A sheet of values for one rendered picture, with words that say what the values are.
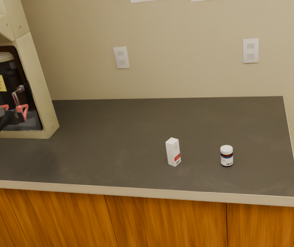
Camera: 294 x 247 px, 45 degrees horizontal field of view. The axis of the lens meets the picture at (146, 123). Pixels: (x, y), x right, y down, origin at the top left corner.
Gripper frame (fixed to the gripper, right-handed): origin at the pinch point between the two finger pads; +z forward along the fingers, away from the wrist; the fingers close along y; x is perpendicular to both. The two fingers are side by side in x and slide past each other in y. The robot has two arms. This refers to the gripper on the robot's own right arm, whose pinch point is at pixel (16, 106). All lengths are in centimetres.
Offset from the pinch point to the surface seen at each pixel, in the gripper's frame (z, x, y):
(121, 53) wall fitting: 51, -1, -30
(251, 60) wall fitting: 52, 6, -93
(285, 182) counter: -13, 22, -104
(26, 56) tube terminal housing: 11.6, -17.3, -4.2
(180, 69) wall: 52, 9, -59
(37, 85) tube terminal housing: 12.2, -3.8, -4.0
